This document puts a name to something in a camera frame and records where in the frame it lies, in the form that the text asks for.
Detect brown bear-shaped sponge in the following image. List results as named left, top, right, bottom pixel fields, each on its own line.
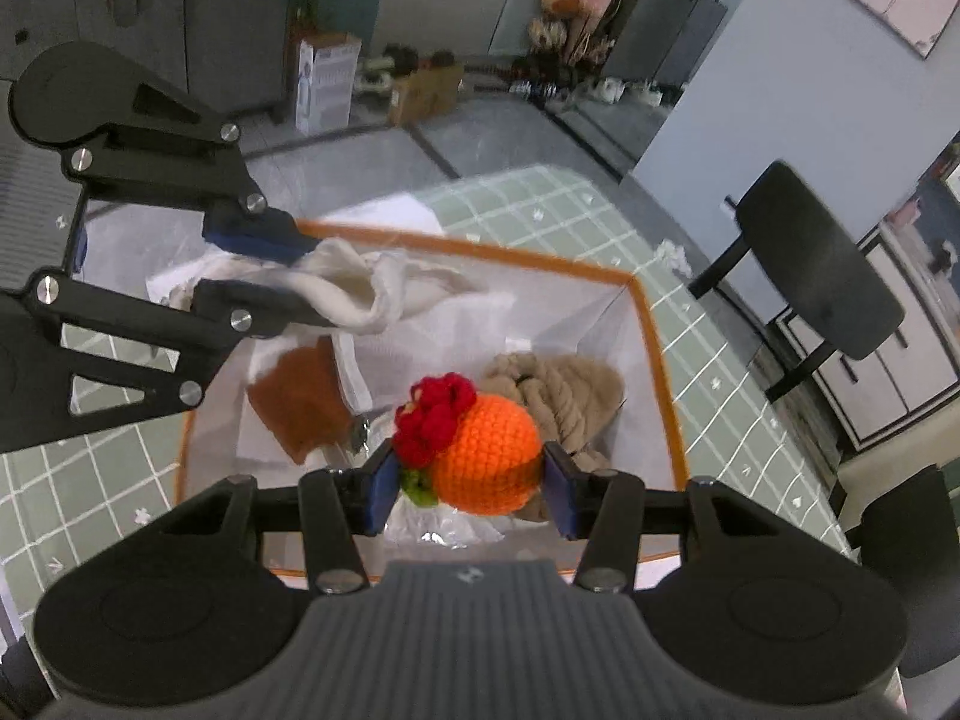
left=246, top=337, right=361, bottom=466

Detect white carton box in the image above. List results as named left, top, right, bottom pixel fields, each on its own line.
left=295, top=34, right=362, bottom=134

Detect white vanity cabinet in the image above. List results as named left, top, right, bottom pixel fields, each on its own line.
left=776, top=195, right=960, bottom=452

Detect orange-rimmed white fabric bin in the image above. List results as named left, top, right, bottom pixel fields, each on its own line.
left=174, top=219, right=691, bottom=595

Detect black chair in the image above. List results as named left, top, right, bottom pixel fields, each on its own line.
left=688, top=161, right=905, bottom=402
left=855, top=465, right=960, bottom=680

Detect clear plastic bag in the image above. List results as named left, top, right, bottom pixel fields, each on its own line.
left=382, top=499, right=511, bottom=550

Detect black cabinet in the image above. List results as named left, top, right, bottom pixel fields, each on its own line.
left=600, top=0, right=728, bottom=91

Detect beige knotted rope cloth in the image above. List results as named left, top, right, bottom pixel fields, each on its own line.
left=480, top=351, right=627, bottom=524

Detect cream knit sock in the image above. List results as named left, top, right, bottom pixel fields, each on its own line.
left=289, top=238, right=496, bottom=336

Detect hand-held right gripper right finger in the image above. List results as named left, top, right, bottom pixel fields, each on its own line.
left=544, top=441, right=758, bottom=593

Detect orange crochet fruit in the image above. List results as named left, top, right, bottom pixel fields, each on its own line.
left=391, top=373, right=545, bottom=517

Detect grey cabinet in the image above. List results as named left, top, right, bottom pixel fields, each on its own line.
left=0, top=0, right=290, bottom=121

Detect white shoes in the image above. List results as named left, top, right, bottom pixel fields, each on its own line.
left=592, top=79, right=665, bottom=107

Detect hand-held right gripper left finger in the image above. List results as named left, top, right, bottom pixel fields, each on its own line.
left=176, top=439, right=402, bottom=595

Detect green checked tablecloth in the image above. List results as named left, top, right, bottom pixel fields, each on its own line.
left=0, top=161, right=856, bottom=646

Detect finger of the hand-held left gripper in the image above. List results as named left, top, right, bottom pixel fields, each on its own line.
left=15, top=268, right=291, bottom=445
left=60, top=64, right=321, bottom=269

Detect brown cardboard box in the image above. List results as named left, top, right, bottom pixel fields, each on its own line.
left=388, top=64, right=464, bottom=127

